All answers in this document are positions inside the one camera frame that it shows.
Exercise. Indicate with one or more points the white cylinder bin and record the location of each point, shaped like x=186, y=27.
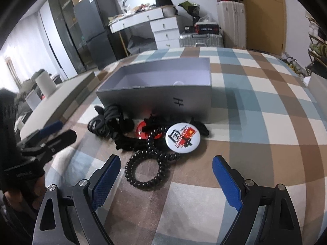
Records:
x=46, y=84

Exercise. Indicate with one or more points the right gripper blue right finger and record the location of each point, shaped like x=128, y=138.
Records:
x=279, y=224

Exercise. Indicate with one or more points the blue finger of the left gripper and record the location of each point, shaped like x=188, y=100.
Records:
x=55, y=140
x=37, y=136

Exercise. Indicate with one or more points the wooden door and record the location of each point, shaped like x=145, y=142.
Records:
x=266, y=25

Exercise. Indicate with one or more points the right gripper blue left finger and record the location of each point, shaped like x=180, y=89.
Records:
x=53, y=224

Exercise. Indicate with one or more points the black hair claw clip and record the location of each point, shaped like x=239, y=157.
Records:
x=157, y=132

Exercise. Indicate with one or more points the grey cardboard box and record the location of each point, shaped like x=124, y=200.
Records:
x=170, y=87

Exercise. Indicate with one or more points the glass door cabinet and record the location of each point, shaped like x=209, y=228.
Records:
x=69, y=32

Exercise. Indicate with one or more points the red China pin badge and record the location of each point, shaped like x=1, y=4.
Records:
x=145, y=127

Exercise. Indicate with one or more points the white round pin badge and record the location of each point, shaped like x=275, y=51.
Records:
x=182, y=138

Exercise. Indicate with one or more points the silver aluminium suitcase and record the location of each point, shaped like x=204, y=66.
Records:
x=201, y=40

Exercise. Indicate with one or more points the person's left hand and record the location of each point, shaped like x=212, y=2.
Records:
x=28, y=202

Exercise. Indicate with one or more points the white upright suitcase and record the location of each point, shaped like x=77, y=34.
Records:
x=232, y=20

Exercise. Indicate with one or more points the dark grey refrigerator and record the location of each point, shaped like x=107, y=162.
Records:
x=93, y=18

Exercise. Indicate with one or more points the checkered bed cover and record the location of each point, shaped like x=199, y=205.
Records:
x=264, y=122

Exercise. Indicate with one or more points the white desk with drawers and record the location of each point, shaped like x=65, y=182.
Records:
x=164, y=23

